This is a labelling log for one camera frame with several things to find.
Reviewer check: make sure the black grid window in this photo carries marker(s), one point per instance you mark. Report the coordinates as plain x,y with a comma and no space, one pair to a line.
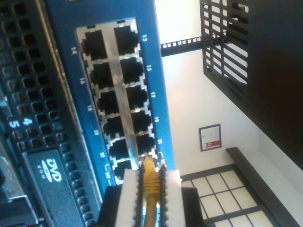
225,201

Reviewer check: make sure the framed certificate red ribbon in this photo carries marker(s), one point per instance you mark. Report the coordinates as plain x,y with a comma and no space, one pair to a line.
209,134

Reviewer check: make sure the black rack server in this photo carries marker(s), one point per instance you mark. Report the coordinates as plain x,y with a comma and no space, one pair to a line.
35,94

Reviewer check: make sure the black vented rack panel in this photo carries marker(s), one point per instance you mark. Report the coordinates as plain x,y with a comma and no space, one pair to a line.
272,71

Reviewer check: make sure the black wall beam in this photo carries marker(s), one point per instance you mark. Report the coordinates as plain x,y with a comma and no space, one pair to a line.
248,170

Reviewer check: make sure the blue network switch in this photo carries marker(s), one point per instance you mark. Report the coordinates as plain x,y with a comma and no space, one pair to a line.
163,106

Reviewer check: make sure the black rack post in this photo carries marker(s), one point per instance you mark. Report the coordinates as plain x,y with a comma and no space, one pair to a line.
180,49

